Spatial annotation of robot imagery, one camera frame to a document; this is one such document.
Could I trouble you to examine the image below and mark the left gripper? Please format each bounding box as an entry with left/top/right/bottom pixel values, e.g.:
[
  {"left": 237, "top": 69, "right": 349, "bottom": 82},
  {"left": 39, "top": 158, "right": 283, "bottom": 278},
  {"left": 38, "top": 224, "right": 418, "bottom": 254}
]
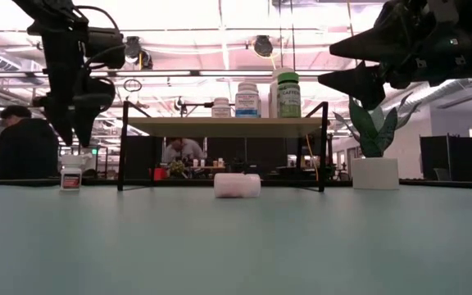
[{"left": 34, "top": 29, "right": 116, "bottom": 148}]

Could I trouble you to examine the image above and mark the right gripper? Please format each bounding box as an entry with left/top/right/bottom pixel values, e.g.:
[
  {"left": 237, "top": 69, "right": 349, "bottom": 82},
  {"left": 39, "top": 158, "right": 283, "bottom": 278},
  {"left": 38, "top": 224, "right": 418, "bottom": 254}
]
[{"left": 317, "top": 0, "right": 471, "bottom": 111}]

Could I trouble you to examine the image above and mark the green bottle green cap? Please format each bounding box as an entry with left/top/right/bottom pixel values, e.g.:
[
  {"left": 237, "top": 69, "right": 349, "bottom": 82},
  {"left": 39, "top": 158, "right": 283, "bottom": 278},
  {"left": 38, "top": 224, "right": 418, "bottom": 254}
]
[{"left": 276, "top": 72, "right": 302, "bottom": 119}]

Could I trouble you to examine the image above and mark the small white bottle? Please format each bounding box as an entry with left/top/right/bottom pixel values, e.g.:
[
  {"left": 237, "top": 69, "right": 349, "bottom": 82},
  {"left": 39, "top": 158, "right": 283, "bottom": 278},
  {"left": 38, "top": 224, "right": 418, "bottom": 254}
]
[{"left": 211, "top": 97, "right": 233, "bottom": 119}]

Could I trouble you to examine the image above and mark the translucent white bottle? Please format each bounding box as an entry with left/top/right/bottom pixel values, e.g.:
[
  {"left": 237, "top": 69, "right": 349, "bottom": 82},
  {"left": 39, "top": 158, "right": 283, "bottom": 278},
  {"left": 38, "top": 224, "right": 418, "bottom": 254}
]
[{"left": 213, "top": 172, "right": 261, "bottom": 199}]

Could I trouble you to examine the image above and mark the person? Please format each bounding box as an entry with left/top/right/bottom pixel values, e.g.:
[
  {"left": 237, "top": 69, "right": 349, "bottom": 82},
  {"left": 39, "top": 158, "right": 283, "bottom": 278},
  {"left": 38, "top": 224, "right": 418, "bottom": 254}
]
[
  {"left": 0, "top": 105, "right": 60, "bottom": 181},
  {"left": 162, "top": 138, "right": 207, "bottom": 165}
]

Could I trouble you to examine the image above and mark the green artificial plant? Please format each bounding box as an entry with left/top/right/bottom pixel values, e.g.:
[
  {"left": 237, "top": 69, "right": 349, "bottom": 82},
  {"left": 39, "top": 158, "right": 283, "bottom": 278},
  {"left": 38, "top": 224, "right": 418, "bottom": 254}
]
[{"left": 333, "top": 92, "right": 421, "bottom": 159}]

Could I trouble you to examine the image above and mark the long ceiling light strip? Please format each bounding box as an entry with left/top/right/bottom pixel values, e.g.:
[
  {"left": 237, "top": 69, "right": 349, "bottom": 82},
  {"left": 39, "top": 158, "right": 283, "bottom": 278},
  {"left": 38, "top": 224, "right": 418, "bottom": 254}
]
[{"left": 0, "top": 69, "right": 335, "bottom": 79}]

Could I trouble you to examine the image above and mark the white plant pot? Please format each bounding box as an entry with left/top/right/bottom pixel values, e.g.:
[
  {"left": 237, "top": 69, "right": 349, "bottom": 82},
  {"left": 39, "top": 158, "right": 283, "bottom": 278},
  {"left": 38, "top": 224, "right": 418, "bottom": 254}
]
[{"left": 351, "top": 157, "right": 401, "bottom": 191}]

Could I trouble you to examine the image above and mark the small green bush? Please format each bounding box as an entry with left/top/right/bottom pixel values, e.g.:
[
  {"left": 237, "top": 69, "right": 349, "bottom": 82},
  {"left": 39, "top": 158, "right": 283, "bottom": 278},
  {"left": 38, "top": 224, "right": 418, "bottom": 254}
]
[{"left": 168, "top": 160, "right": 186, "bottom": 178}]

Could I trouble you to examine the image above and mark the black room partition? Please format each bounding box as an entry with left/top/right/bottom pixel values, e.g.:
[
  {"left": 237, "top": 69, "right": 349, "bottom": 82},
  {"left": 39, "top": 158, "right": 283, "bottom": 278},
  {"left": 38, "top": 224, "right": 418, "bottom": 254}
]
[{"left": 419, "top": 134, "right": 472, "bottom": 181}]

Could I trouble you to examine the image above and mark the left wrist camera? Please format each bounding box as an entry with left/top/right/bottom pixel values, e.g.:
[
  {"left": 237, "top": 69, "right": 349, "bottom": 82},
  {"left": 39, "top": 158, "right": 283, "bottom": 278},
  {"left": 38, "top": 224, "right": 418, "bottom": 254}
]
[{"left": 84, "top": 26, "right": 127, "bottom": 70}]

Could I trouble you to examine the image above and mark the black hanging cable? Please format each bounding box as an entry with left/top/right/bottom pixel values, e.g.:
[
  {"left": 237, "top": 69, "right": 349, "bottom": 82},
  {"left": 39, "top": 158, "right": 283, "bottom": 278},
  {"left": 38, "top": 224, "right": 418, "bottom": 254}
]
[
  {"left": 288, "top": 0, "right": 297, "bottom": 74},
  {"left": 277, "top": 0, "right": 284, "bottom": 69}
]

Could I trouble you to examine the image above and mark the black ceiling cable reel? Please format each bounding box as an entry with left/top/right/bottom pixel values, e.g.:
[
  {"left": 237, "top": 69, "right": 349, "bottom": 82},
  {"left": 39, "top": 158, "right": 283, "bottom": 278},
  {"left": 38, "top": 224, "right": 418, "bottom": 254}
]
[
  {"left": 252, "top": 34, "right": 275, "bottom": 58},
  {"left": 121, "top": 35, "right": 154, "bottom": 70}
]

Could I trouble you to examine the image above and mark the wooden shelf black frame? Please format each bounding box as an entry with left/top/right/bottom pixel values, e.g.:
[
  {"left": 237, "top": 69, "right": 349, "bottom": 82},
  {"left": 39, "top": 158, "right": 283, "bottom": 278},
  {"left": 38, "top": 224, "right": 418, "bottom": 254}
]
[{"left": 116, "top": 100, "right": 330, "bottom": 193}]

